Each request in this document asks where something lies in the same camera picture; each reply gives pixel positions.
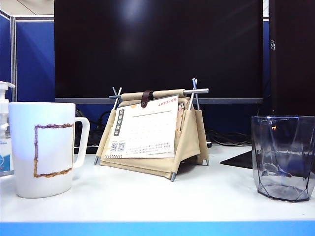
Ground white ceramic mug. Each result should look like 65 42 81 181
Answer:
8 102 91 199

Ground transparent faceted plastic cup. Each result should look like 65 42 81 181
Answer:
251 115 315 203

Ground white desk calendar card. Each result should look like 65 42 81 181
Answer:
104 94 179 159

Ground beige canvas calendar stand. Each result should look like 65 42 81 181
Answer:
94 78 210 182

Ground large black computer monitor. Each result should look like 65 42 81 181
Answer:
54 0 264 104

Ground black computer keyboard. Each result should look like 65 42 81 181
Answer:
73 127 103 154

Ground blue office partition panel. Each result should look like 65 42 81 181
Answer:
0 9 12 83
15 19 56 103

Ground black monitor with HSO logo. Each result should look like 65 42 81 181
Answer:
268 0 315 118

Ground clear hand sanitizer pump bottle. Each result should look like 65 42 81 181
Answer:
0 81 16 177

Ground looped black cable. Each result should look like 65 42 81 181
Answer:
94 110 114 131

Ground thin black cable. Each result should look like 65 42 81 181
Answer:
206 127 252 147

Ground grey partition post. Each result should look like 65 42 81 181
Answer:
10 16 18 103

